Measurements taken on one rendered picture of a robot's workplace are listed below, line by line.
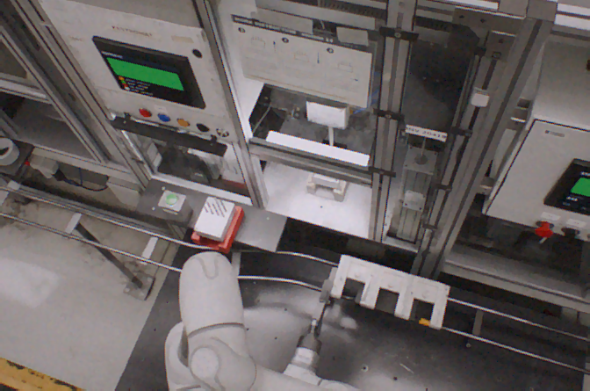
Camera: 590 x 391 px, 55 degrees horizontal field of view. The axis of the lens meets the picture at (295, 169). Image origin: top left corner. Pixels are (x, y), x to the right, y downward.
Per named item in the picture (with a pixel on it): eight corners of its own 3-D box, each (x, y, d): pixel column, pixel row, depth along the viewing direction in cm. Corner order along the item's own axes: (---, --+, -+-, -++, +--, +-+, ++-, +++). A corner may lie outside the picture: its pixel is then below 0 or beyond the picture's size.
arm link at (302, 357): (314, 371, 174) (320, 351, 176) (286, 361, 176) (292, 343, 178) (316, 375, 182) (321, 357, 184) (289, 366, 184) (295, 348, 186)
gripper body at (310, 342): (319, 357, 184) (327, 329, 188) (318, 351, 176) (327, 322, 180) (297, 350, 186) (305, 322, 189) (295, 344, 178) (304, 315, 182)
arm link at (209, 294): (168, 401, 186) (161, 335, 197) (217, 392, 191) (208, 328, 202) (183, 335, 123) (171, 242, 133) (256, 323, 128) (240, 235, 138)
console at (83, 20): (104, 117, 170) (28, 4, 129) (145, 44, 182) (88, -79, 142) (233, 151, 160) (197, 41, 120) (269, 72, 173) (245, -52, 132)
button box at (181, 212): (167, 219, 203) (157, 205, 193) (176, 199, 206) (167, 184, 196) (187, 224, 201) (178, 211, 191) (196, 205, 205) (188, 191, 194)
